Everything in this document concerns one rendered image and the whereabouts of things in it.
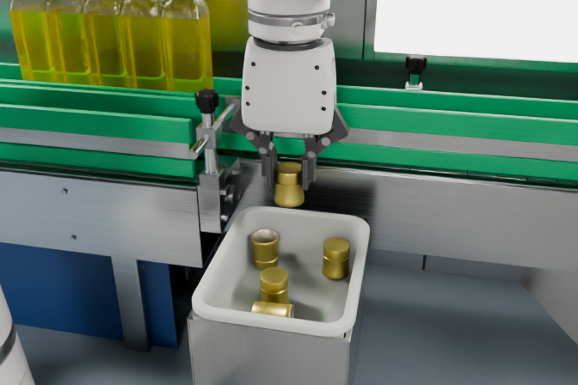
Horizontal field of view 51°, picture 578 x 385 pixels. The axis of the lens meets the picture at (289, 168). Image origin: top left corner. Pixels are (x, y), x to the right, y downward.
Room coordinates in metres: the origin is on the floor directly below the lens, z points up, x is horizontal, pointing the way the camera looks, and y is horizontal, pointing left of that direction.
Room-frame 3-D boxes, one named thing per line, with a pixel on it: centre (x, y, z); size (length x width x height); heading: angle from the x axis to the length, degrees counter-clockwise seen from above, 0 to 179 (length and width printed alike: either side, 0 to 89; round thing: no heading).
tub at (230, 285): (0.58, 0.00, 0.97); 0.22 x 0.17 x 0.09; 168
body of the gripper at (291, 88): (0.63, 0.00, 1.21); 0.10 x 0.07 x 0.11; 79
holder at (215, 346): (0.61, 0.00, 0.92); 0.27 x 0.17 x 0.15; 168
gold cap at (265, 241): (0.67, 0.03, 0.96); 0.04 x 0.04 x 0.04
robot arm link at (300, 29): (0.62, 0.00, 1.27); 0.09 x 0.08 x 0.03; 79
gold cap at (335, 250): (0.65, -0.06, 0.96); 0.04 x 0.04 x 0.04
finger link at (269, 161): (0.63, 0.03, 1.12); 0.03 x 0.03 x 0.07; 79
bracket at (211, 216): (0.72, 0.09, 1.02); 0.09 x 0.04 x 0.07; 168
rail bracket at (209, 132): (0.70, 0.09, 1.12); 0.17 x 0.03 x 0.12; 168
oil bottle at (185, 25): (0.84, 0.14, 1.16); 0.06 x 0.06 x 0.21; 79
